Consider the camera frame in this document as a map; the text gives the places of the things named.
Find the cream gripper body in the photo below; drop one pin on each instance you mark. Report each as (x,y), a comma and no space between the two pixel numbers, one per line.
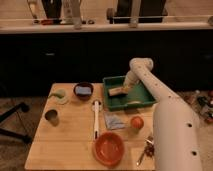
(128,87)

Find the wooden block eraser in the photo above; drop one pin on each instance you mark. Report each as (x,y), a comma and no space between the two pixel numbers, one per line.
(116,91)

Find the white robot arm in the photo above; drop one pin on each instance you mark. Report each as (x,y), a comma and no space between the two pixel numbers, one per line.
(174,122)

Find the green plastic tray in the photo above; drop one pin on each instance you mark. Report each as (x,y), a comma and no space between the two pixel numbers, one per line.
(137,97)

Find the orange tomato toy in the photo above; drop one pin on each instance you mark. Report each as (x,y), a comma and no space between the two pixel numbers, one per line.
(137,122)

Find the blue grey cloth packet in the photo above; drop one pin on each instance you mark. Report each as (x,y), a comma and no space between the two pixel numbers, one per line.
(113,122)

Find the dark brown bowl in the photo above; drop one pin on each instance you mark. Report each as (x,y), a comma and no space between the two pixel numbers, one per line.
(83,84)

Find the blue sponge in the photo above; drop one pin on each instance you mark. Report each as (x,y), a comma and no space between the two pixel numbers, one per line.
(83,90)

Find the orange plastic bowl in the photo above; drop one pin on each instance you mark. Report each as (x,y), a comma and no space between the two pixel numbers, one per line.
(108,149)

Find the red grape bunch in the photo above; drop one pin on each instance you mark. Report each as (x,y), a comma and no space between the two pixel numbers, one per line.
(149,148)

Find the metal fork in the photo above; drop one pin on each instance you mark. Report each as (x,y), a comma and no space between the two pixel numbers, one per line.
(143,154)

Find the green pear toy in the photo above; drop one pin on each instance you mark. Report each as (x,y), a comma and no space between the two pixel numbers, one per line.
(58,94)

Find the metal cup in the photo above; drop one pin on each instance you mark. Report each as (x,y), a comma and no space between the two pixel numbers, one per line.
(52,117)

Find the black office chair base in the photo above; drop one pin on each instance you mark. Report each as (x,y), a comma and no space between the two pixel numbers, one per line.
(11,124)

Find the white handled brush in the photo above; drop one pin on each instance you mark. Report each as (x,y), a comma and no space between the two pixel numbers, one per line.
(96,107)

